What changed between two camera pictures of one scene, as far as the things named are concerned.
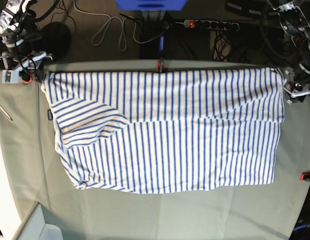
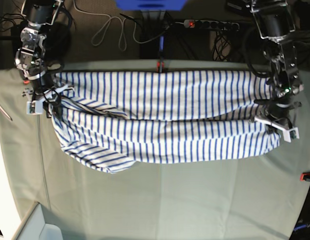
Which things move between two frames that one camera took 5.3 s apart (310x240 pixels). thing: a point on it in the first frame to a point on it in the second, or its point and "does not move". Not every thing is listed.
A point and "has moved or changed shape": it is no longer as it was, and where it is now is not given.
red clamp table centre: [158, 66] does not move
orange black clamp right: [308, 176] does not move
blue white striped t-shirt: [148, 130] has moved or changed shape
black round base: [54, 38] does not move
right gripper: [299, 83] to [276, 112]
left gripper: [29, 66] to [51, 98]
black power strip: [199, 24] does not move
